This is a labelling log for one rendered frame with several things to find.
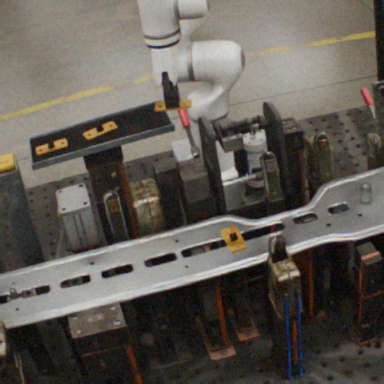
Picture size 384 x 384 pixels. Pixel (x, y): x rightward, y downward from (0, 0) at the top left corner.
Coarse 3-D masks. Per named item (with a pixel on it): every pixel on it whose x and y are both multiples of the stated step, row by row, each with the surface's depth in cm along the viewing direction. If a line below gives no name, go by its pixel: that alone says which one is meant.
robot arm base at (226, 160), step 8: (192, 128) 226; (200, 144) 227; (216, 144) 226; (200, 152) 229; (224, 152) 229; (232, 152) 232; (224, 160) 230; (232, 160) 233; (224, 168) 232; (232, 168) 234; (224, 176) 231; (232, 176) 231
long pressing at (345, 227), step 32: (320, 192) 187; (352, 192) 186; (192, 224) 183; (224, 224) 182; (256, 224) 181; (288, 224) 179; (320, 224) 178; (352, 224) 176; (96, 256) 179; (128, 256) 177; (192, 256) 175; (224, 256) 173; (256, 256) 172; (0, 288) 173; (32, 288) 172; (96, 288) 170; (128, 288) 169; (160, 288) 168; (32, 320) 164
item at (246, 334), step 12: (228, 276) 189; (240, 276) 183; (240, 288) 185; (240, 300) 187; (228, 312) 200; (240, 312) 190; (240, 324) 192; (252, 324) 194; (240, 336) 192; (252, 336) 192
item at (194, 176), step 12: (180, 168) 189; (192, 168) 188; (204, 168) 188; (180, 180) 190; (192, 180) 185; (204, 180) 186; (180, 192) 194; (192, 192) 187; (204, 192) 188; (192, 204) 189; (204, 204) 190; (192, 216) 191; (204, 216) 193
